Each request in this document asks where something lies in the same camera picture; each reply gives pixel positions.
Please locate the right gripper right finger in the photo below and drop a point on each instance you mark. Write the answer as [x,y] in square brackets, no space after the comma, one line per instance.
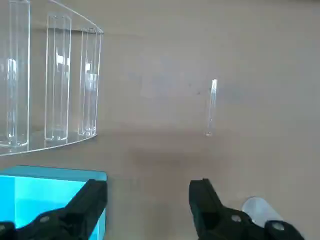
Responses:
[207,210]

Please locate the frosted clear plastic cylinder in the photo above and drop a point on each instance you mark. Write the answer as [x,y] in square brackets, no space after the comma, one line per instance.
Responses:
[257,207]

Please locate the blue plastic bin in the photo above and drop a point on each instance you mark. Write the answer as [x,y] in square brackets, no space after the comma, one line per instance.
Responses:
[37,190]

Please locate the clear acrylic slotted rack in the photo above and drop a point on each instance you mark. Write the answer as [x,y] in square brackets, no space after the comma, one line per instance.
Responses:
[57,75]

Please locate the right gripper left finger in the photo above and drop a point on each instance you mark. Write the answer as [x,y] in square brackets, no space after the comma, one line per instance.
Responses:
[82,210]

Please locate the clear glass thermometer tube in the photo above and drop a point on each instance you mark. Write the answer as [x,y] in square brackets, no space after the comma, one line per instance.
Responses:
[211,107]

